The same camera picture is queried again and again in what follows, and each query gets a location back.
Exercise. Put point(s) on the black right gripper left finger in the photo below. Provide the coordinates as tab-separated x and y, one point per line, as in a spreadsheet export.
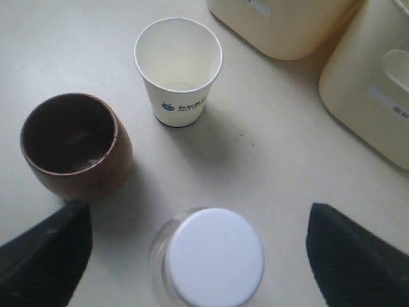
44	265

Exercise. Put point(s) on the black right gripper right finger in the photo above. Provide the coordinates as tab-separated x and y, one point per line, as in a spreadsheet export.
352	266

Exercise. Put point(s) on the brown wooden cup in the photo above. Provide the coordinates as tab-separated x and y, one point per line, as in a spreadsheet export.
77	147

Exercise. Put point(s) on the clear plastic bottle white cap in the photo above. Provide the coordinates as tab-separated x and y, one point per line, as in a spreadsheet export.
206	256

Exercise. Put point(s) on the white paper cup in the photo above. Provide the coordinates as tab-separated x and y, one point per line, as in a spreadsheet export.
178	59

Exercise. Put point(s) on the middle cream plastic bin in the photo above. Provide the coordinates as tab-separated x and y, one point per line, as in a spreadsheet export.
365	82

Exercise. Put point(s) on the cream plastic bin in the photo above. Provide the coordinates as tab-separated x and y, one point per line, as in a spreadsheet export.
365	82
284	29

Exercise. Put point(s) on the left cream plastic bin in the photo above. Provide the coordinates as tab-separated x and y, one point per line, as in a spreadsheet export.
284	29

